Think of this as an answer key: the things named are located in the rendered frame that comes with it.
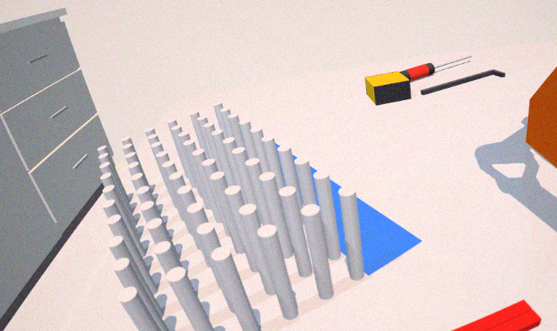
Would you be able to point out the blue flat strip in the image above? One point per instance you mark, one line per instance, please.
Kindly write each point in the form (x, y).
(382, 239)

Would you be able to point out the red-handled screwdriver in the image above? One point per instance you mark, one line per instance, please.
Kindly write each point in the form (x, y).
(425, 69)

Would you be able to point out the dark grey l-shaped hex key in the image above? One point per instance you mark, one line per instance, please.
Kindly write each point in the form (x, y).
(461, 81)

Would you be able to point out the black box with yellow top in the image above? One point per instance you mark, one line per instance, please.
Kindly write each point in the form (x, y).
(388, 88)

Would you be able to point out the red flat bar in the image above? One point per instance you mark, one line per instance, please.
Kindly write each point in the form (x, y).
(517, 317)

